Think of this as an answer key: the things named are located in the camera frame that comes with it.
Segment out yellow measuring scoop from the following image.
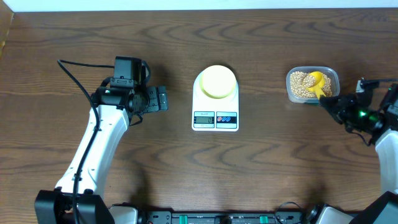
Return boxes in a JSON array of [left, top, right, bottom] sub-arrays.
[[302, 72, 326, 99]]

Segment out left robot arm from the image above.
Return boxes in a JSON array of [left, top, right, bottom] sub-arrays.
[[34, 56, 168, 223]]

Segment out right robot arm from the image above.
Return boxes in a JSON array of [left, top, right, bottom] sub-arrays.
[[319, 84, 397, 223]]

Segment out white digital kitchen scale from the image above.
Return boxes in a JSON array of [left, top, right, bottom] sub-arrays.
[[192, 73, 239, 132]]

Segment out yellow bowl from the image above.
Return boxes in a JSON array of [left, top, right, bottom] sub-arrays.
[[199, 65, 237, 99]]

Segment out clear plastic container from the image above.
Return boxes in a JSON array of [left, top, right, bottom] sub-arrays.
[[286, 66, 340, 105]]

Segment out soybeans in container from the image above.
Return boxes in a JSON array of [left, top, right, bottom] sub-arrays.
[[290, 71, 333, 98]]

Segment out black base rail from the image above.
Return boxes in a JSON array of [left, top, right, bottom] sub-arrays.
[[137, 211, 316, 224]]

